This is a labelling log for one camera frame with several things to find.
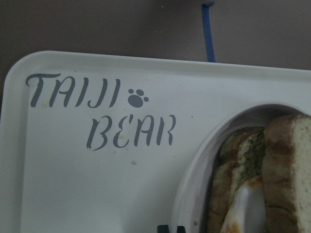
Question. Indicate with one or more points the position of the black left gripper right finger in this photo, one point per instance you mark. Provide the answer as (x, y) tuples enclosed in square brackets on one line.
[(181, 229)]

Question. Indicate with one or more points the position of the white bear tray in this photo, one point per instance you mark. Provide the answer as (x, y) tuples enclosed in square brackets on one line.
[(101, 144)]

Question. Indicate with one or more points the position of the fried egg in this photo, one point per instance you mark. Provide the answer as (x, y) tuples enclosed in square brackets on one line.
[(247, 212)]

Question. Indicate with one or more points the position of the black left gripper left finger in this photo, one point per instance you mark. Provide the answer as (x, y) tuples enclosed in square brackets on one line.
[(163, 229)]

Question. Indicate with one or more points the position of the bread slice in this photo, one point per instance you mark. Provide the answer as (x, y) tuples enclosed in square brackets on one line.
[(286, 171), (240, 158)]

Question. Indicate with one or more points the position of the white round plate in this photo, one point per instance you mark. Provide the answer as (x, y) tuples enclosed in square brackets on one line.
[(190, 209)]

